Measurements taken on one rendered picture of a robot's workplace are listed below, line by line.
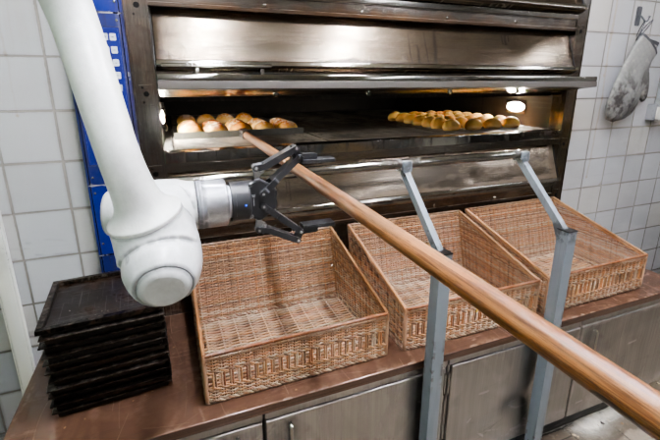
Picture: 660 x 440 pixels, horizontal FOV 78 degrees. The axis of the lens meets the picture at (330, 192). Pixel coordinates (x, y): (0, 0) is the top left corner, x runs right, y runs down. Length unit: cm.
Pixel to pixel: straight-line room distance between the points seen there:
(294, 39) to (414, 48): 49
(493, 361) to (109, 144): 136
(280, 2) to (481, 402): 154
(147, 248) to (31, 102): 97
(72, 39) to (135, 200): 22
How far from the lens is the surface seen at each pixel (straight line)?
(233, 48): 145
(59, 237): 156
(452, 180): 187
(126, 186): 58
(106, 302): 129
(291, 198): 154
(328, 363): 129
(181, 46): 143
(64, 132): 147
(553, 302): 158
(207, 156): 146
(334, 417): 135
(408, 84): 152
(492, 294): 46
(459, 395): 158
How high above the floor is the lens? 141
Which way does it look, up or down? 15 degrees down
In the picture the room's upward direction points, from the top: straight up
